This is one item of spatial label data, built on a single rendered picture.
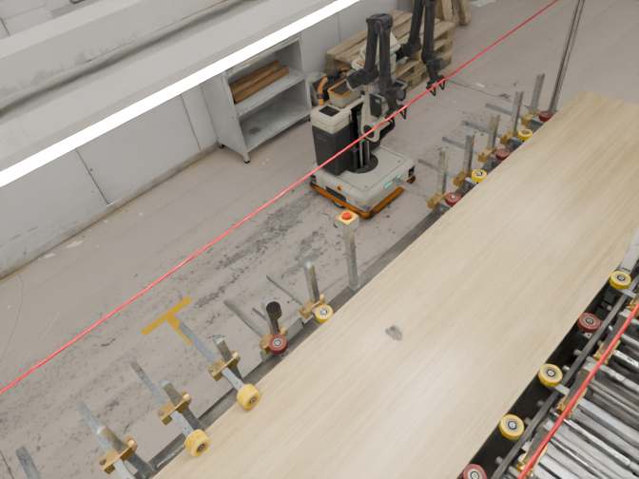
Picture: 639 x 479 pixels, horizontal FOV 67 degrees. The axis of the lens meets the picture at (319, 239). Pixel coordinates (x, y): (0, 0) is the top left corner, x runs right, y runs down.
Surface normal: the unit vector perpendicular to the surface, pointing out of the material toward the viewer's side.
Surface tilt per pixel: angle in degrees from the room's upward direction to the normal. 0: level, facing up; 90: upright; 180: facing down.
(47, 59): 90
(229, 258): 0
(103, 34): 90
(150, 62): 61
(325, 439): 0
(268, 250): 0
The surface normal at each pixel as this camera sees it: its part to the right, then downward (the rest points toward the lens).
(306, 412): -0.11, -0.69
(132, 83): 0.55, 0.07
